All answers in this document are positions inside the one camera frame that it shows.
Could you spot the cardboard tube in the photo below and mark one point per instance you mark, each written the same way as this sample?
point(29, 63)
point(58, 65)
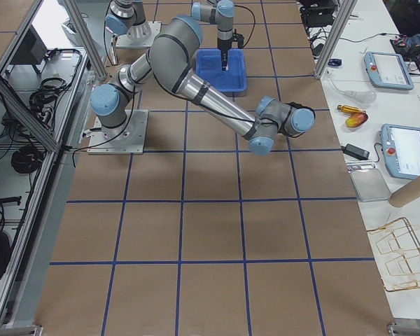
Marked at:
point(406, 194)

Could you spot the black power adapter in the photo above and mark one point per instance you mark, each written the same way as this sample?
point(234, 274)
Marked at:
point(355, 152)

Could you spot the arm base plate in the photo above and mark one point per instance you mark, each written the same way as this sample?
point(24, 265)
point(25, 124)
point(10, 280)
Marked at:
point(138, 36)
point(126, 139)

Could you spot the aluminium frame post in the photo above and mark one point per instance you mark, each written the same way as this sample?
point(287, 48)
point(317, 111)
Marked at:
point(335, 33)

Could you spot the teach pendant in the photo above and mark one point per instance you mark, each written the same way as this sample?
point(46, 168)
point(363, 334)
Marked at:
point(387, 71)
point(401, 148)

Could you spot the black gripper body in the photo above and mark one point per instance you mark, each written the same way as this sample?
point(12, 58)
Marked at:
point(223, 45)

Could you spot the far teach pendant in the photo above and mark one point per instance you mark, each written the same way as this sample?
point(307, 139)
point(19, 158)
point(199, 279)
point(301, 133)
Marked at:
point(387, 71)

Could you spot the near teach pendant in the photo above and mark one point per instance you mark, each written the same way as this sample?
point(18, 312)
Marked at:
point(401, 148)

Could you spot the blue small device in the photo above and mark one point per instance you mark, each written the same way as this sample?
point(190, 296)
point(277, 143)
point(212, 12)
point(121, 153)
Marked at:
point(335, 63)

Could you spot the silver metal tin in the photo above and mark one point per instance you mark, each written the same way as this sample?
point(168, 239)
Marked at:
point(368, 182)

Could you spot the orange yellow tool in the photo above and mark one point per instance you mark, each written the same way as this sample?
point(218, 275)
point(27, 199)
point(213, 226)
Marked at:
point(357, 117)

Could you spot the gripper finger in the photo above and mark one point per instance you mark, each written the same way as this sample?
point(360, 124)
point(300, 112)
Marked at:
point(226, 63)
point(222, 56)

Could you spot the blue plastic tray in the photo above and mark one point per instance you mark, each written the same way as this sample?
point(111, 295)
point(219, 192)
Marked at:
point(208, 67)

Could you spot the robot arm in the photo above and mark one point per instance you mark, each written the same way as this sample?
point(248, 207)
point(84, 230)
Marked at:
point(126, 20)
point(168, 62)

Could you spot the gold wire rack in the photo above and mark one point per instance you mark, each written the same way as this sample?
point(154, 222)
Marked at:
point(396, 249)

